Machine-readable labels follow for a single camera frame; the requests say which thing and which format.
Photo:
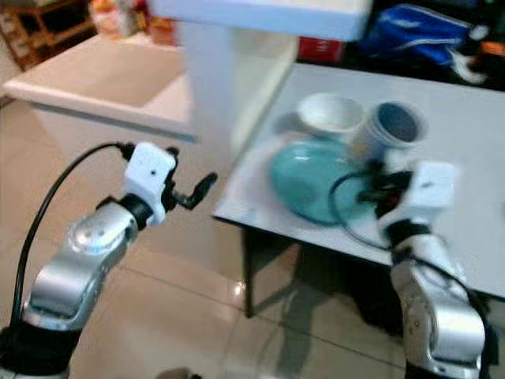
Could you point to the colourful snack packets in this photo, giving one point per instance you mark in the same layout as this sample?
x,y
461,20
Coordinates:
x,y
134,20

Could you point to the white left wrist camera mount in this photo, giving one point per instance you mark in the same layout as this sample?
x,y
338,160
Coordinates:
x,y
148,174

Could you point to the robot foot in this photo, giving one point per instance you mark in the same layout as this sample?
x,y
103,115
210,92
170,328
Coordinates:
x,y
180,373

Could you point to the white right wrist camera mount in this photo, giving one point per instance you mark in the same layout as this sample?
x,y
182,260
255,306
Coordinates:
x,y
430,193

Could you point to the brown wooden shelf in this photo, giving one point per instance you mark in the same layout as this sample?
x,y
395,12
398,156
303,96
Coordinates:
x,y
47,28

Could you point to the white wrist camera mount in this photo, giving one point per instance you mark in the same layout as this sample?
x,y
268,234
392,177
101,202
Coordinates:
x,y
430,193
148,174

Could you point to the red box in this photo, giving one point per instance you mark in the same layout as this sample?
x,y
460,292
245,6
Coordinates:
x,y
321,50

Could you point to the blue fabric bag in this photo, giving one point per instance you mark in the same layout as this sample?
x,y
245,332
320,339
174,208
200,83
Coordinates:
x,y
414,33

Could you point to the white table black legs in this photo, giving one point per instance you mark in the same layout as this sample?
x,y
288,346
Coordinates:
x,y
465,134

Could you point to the teal round plate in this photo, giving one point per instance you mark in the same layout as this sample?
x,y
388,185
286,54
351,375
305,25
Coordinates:
x,y
308,185

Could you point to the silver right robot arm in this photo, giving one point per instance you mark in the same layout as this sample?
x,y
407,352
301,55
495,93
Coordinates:
x,y
438,308

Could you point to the white ceramic bowl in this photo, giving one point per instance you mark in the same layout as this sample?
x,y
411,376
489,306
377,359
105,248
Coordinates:
x,y
330,113

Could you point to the white cup blue inside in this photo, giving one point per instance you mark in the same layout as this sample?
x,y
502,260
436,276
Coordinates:
x,y
390,130

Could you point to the black object under table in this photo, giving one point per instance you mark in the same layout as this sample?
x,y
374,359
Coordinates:
x,y
367,304

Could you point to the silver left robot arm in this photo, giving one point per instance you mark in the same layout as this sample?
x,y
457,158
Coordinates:
x,y
75,264

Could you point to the white pillar shelf unit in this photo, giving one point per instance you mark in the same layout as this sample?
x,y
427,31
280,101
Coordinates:
x,y
217,87

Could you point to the white low counter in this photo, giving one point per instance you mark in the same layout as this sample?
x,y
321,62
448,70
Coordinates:
x,y
102,79

